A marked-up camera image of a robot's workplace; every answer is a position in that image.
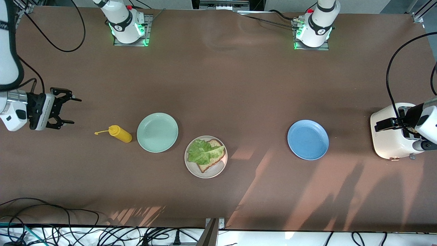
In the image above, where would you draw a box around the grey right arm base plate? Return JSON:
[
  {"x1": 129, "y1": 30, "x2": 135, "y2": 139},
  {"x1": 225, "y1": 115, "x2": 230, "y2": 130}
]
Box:
[{"x1": 113, "y1": 14, "x2": 152, "y2": 47}]

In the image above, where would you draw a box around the aluminium profile post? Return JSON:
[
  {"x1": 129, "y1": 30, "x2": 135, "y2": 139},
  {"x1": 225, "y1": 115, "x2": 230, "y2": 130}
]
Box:
[{"x1": 200, "y1": 218, "x2": 225, "y2": 246}]

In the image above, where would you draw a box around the green lettuce leaf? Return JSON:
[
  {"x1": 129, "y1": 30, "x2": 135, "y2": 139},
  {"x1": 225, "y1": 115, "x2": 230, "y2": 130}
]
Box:
[{"x1": 187, "y1": 138, "x2": 226, "y2": 166}]

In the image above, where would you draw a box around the mint green plate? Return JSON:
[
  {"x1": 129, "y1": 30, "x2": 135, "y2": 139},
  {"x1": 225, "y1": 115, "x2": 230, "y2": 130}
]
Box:
[{"x1": 137, "y1": 112, "x2": 179, "y2": 153}]

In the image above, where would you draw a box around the beige plate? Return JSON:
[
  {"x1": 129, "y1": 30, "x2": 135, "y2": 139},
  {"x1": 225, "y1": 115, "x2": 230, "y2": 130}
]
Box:
[{"x1": 184, "y1": 136, "x2": 228, "y2": 179}]

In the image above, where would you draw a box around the brown table mat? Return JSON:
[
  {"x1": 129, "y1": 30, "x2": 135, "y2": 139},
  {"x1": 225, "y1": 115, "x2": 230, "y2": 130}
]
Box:
[{"x1": 0, "y1": 6, "x2": 437, "y2": 233}]

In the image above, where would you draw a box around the grey left arm base plate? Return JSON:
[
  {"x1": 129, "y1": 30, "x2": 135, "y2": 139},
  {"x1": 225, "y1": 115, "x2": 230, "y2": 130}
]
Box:
[{"x1": 293, "y1": 19, "x2": 330, "y2": 51}]

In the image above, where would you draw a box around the yellow mustard squeeze bottle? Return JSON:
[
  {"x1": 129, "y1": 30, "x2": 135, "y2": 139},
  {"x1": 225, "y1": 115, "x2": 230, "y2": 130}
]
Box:
[{"x1": 95, "y1": 125, "x2": 132, "y2": 143}]

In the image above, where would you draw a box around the teal cable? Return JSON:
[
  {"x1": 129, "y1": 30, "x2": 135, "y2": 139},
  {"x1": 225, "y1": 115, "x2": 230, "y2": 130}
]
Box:
[{"x1": 0, "y1": 222, "x2": 36, "y2": 246}]

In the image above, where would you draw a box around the grey cable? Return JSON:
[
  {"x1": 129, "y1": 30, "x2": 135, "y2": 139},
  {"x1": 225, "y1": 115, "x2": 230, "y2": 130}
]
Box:
[{"x1": 146, "y1": 8, "x2": 167, "y2": 26}]

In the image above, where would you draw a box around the grey power strip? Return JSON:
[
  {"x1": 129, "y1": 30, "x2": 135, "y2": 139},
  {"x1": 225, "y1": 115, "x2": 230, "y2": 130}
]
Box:
[{"x1": 191, "y1": 0, "x2": 266, "y2": 11}]

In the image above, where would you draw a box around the white toaster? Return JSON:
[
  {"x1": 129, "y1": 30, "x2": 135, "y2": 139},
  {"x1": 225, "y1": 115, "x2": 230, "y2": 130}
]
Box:
[{"x1": 370, "y1": 102, "x2": 429, "y2": 161}]

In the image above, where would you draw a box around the blue plate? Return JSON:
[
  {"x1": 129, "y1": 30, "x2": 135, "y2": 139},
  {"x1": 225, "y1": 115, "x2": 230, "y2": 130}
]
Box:
[{"x1": 287, "y1": 120, "x2": 329, "y2": 161}]

